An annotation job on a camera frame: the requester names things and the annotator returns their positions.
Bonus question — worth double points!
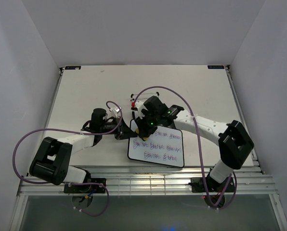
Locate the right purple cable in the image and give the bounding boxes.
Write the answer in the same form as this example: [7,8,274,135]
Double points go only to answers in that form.
[133,85,237,207]

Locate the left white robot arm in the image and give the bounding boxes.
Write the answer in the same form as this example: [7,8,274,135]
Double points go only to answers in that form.
[29,108,137,193]

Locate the left blue table label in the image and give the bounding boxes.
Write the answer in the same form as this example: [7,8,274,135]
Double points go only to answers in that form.
[65,66,81,70]

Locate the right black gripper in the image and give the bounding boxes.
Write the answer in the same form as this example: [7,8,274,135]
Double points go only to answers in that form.
[134,111,160,139]

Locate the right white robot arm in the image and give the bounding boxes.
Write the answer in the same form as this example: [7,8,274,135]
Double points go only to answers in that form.
[132,96,254,192]

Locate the yellow bone-shaped eraser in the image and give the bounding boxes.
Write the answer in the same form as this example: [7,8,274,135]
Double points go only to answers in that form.
[135,128,149,141]

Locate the wire whiteboard easel stand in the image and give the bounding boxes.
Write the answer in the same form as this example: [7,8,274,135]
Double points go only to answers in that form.
[130,91,160,119]

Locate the blue table label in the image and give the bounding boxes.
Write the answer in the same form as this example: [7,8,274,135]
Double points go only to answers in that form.
[207,65,224,69]
[65,66,81,70]

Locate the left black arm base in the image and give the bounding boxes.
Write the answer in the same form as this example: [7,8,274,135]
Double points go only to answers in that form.
[63,178,106,194]

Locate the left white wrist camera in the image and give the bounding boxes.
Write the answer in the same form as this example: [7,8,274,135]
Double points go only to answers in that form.
[109,106,121,118]

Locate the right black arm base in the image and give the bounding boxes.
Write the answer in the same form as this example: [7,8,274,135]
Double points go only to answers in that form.
[188,177,237,193]

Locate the right blue table label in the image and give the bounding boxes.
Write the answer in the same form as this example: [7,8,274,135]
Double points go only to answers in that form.
[207,65,224,69]

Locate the aluminium extrusion rail frame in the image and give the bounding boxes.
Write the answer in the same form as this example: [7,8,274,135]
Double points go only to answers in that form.
[18,166,276,197]

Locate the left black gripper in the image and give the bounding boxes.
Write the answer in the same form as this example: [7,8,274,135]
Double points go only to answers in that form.
[100,116,137,140]

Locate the small black-framed whiteboard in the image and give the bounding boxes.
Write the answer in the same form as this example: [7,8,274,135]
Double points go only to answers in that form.
[128,126,184,168]

